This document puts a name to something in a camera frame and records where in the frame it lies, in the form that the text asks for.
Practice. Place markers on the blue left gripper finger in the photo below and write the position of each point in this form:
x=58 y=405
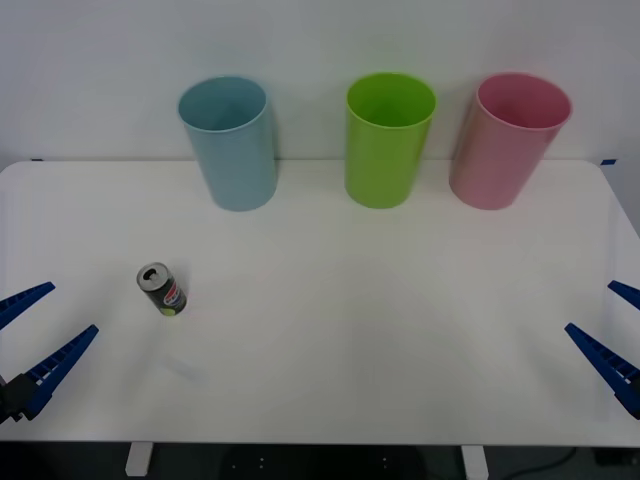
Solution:
x=22 y=299
x=59 y=362

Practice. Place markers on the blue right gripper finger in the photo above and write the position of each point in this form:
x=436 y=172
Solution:
x=627 y=292
x=602 y=352

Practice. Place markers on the black drink can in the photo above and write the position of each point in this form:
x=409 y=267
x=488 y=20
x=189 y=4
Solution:
x=163 y=290

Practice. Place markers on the white table leg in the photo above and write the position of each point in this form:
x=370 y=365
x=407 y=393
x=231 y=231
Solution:
x=475 y=462
x=138 y=459

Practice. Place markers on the pink plastic bin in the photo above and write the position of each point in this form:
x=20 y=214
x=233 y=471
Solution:
x=505 y=150

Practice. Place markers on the pale blue plastic bin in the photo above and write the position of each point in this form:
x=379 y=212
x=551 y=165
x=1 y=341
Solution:
x=230 y=145

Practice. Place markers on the green plastic bin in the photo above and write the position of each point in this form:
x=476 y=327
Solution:
x=387 y=150

